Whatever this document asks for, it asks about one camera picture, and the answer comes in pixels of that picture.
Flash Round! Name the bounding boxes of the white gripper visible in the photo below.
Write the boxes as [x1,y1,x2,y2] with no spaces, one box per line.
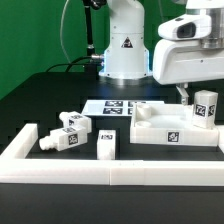
[153,39,224,105]

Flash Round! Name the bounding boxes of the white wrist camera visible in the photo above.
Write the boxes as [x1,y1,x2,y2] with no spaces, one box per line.
[158,14,212,41]

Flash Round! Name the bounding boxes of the black camera pole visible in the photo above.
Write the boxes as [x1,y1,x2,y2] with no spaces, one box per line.
[82,0,107,56]

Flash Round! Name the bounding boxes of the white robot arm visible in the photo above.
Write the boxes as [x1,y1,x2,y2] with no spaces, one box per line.
[99,0,224,102]

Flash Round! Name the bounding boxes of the white sheet with markers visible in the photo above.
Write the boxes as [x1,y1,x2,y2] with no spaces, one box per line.
[81,99,166,118]

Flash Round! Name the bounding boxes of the grey hanging cable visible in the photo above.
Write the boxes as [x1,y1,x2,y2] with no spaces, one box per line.
[59,0,73,64]

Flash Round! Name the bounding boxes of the white U-shaped fence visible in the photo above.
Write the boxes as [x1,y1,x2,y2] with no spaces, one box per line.
[0,123,224,186]

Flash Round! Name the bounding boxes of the white square tabletop part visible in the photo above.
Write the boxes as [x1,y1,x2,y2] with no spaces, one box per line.
[130,103,219,146]

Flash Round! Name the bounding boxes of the black cables on table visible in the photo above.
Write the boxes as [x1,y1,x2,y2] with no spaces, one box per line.
[45,55,105,73]

